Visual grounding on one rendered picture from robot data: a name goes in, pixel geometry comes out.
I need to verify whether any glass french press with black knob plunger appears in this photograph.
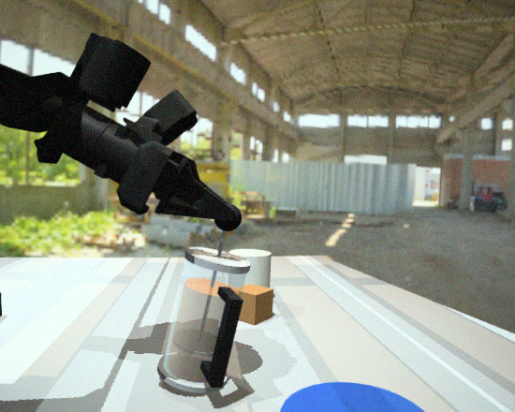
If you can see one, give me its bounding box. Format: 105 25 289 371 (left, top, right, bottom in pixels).
157 203 251 393

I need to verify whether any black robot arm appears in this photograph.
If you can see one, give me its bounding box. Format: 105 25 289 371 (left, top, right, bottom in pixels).
0 33 198 168

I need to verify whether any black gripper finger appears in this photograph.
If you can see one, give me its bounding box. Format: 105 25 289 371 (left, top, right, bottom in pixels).
154 157 235 221
190 161 227 203

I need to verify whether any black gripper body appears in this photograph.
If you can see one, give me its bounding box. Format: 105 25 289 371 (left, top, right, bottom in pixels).
91 123 195 215

